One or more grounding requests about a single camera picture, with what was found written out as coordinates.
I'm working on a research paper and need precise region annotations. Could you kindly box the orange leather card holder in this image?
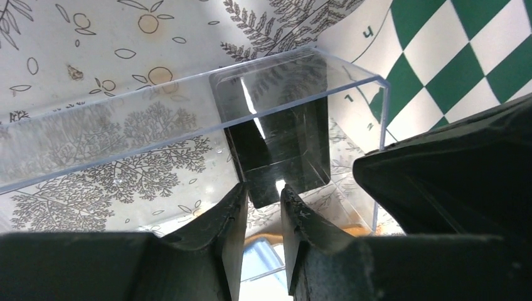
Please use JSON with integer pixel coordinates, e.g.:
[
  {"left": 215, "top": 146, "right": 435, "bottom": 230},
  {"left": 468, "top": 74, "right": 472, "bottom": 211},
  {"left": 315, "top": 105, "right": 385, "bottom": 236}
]
[{"left": 238, "top": 224, "right": 373, "bottom": 287}]

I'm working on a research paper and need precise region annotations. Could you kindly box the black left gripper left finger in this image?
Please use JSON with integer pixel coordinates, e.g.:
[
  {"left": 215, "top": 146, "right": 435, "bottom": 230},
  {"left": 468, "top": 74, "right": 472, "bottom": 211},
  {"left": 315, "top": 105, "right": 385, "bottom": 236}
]
[{"left": 1, "top": 183, "right": 248, "bottom": 300}]

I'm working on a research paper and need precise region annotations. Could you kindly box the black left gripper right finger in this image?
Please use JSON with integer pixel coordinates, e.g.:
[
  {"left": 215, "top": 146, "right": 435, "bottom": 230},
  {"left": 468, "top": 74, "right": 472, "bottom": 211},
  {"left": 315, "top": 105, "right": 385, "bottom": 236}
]
[{"left": 280, "top": 186, "right": 531, "bottom": 300}]

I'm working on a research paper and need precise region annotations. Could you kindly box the clear acrylic card box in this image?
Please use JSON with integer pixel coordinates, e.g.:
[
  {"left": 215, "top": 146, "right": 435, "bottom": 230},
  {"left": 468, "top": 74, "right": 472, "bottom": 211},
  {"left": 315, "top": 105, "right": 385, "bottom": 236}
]
[{"left": 1, "top": 48, "right": 388, "bottom": 236}]

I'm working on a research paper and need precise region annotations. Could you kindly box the black credit card stack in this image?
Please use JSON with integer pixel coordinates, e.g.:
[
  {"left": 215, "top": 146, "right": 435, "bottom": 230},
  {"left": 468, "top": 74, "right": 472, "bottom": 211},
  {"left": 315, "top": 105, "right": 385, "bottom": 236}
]
[{"left": 208, "top": 67, "right": 331, "bottom": 208}]

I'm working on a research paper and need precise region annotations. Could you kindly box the green white chessboard mat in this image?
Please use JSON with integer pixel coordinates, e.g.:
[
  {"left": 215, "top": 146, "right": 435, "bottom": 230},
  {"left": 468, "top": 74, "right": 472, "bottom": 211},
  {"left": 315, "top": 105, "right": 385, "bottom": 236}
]
[{"left": 317, "top": 0, "right": 531, "bottom": 144}]

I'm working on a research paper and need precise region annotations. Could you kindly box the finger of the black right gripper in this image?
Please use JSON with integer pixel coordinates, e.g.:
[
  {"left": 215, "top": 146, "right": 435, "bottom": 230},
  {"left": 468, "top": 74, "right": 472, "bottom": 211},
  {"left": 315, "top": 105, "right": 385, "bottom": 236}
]
[{"left": 353, "top": 95, "right": 531, "bottom": 237}]

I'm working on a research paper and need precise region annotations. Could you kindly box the floral patterned table mat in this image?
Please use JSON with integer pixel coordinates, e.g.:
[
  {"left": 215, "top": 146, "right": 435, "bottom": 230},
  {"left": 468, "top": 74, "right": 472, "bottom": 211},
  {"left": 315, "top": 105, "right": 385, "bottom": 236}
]
[{"left": 0, "top": 0, "right": 404, "bottom": 238}]

